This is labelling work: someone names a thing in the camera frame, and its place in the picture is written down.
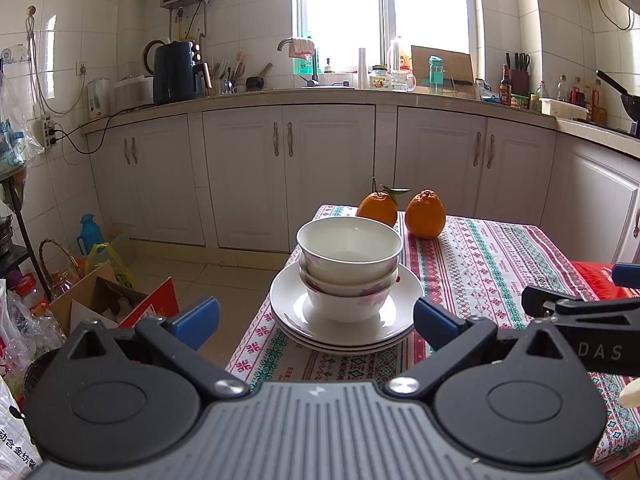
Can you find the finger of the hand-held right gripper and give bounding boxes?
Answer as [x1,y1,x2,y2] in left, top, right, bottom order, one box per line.
[612,262,640,290]
[521,285,640,328]

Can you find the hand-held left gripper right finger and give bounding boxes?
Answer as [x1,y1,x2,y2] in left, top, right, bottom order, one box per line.
[384,297,568,403]

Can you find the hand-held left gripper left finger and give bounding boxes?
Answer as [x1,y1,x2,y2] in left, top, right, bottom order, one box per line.
[62,296,250,403]

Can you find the white plate with fruit print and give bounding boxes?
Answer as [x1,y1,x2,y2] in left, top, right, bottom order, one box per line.
[269,261,426,342]
[272,310,420,347]
[276,316,415,354]

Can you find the person's right hand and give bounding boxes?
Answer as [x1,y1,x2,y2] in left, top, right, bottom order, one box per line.
[619,376,640,408]

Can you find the red snack box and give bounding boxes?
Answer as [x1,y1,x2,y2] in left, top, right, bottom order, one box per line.
[569,260,640,303]

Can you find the red cardboard box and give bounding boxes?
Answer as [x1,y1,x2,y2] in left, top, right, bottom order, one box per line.
[49,262,181,337]

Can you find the patterned tablecloth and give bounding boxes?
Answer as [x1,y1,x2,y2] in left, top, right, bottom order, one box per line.
[225,203,640,463]

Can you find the yellow plastic bag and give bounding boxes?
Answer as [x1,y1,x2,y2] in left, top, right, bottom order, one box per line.
[84,242,137,289]

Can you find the bumpy orange without leaf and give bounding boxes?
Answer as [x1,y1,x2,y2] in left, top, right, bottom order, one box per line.
[403,188,447,240]

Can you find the orange with green leaf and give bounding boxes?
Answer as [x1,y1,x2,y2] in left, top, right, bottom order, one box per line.
[356,177,412,229]

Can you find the teal thermos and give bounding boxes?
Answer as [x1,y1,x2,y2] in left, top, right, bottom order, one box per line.
[78,213,99,257]

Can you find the black wok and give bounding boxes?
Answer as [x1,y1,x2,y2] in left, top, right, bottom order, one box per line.
[595,69,640,137]

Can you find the white plastic tray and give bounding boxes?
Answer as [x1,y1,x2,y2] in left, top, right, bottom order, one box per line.
[539,97,590,121]

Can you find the black metal rack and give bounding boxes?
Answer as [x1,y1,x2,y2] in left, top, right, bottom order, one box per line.
[0,174,52,302]

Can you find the white kitchen cabinets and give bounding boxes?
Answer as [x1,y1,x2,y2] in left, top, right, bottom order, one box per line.
[82,102,640,267]

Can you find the white printed bag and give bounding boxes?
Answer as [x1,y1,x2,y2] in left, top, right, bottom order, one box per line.
[0,374,42,472]

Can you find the dark soy sauce bottle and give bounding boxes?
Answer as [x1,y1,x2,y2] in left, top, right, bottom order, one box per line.
[498,64,514,106]

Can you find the dark red knife block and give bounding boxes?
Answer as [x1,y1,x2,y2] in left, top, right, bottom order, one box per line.
[504,52,531,97]

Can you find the white rice cooker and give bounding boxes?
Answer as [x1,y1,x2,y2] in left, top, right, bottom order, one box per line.
[112,75,155,112]

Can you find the kitchen countertop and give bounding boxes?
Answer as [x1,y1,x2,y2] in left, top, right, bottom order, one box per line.
[81,87,640,157]

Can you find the white electric jug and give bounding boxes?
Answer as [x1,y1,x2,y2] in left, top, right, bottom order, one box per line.
[87,78,112,121]

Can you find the clear glass mug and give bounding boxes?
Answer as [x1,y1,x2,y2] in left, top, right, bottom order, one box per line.
[391,69,417,93]

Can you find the teal water bottle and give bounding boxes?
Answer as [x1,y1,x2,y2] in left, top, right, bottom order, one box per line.
[427,55,445,96]

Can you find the utensil holder with utensils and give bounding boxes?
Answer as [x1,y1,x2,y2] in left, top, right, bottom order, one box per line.
[207,49,247,97]

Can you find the small black pot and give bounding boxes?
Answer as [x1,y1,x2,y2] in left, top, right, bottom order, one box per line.
[245,62,274,93]

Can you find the dark blue air fryer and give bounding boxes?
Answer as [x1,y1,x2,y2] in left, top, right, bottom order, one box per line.
[152,40,212,106]

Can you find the printed glass jar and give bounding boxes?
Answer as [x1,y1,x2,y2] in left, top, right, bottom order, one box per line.
[368,64,394,91]

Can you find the wooden cutting board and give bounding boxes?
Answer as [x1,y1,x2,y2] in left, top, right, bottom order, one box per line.
[410,45,476,97]

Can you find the hanging plastic bag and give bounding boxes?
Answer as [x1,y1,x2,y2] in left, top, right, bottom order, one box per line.
[0,69,32,177]

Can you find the black kettle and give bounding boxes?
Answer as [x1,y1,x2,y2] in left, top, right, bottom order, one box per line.
[142,38,172,77]

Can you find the clear plastic oil bottle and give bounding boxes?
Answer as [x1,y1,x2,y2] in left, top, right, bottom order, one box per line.
[387,36,409,74]

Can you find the metal faucet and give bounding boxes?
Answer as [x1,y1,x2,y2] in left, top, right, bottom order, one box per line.
[277,37,351,90]

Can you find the pink cloth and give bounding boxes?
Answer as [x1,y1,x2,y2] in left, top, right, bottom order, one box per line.
[289,37,316,60]

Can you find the window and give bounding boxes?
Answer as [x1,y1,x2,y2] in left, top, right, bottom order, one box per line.
[294,0,482,77]

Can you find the black cable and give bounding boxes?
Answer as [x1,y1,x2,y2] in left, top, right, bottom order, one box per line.
[597,0,637,32]

